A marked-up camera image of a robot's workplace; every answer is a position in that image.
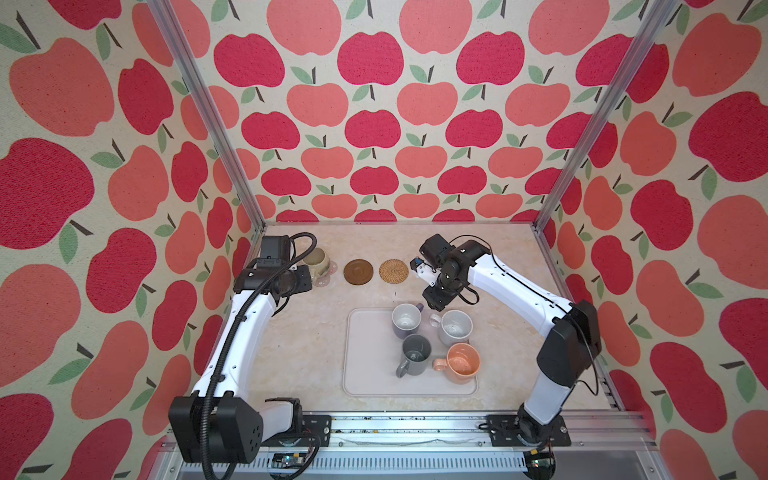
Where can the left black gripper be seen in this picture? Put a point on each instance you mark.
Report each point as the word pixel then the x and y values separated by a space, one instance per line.
pixel 305 283

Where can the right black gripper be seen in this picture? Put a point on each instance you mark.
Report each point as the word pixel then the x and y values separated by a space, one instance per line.
pixel 433 301

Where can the pink flower coaster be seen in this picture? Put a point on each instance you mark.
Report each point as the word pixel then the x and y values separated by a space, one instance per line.
pixel 324 277

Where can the cream ceramic mug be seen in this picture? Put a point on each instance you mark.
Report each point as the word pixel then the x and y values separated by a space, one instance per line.
pixel 318 263

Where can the tan rattan round coaster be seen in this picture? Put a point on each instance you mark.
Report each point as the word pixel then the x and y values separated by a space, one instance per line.
pixel 394 271

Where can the brown wooden round coaster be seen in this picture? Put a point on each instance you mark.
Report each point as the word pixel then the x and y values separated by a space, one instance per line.
pixel 358 272

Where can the white ceramic mug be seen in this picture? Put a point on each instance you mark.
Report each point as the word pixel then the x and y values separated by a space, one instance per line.
pixel 453 327

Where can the lavender ceramic mug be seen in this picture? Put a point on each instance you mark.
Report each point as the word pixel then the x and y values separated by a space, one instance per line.
pixel 406 319

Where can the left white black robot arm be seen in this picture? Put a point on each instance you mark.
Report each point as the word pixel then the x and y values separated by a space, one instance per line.
pixel 217 402

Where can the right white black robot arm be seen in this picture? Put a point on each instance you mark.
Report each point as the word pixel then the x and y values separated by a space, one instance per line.
pixel 570 331

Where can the dark grey ceramic mug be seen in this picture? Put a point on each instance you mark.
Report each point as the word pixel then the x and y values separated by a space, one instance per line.
pixel 415 353

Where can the salmon pink ceramic mug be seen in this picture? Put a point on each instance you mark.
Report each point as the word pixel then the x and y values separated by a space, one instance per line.
pixel 460 365

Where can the beige rectangular tray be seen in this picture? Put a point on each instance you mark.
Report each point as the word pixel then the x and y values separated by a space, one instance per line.
pixel 373 351

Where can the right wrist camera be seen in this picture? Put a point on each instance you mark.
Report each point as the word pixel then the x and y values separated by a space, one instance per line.
pixel 433 253

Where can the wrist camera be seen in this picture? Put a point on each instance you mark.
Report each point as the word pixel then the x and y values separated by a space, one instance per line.
pixel 276 248
pixel 433 253

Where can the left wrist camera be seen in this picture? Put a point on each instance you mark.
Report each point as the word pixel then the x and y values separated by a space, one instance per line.
pixel 276 248

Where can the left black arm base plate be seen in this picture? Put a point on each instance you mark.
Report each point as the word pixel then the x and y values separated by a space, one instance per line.
pixel 313 428

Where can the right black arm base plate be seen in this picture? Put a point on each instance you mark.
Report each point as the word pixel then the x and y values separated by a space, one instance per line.
pixel 510 431

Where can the left aluminium frame post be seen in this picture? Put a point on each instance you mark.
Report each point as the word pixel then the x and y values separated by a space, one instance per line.
pixel 173 33

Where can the aluminium frame post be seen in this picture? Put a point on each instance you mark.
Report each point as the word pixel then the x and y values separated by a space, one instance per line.
pixel 653 23
pixel 173 33

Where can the front aluminium frame rail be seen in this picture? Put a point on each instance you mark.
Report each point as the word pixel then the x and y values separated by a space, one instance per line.
pixel 585 444

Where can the right aluminium frame post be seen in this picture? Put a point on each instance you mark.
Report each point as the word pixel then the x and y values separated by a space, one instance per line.
pixel 653 23

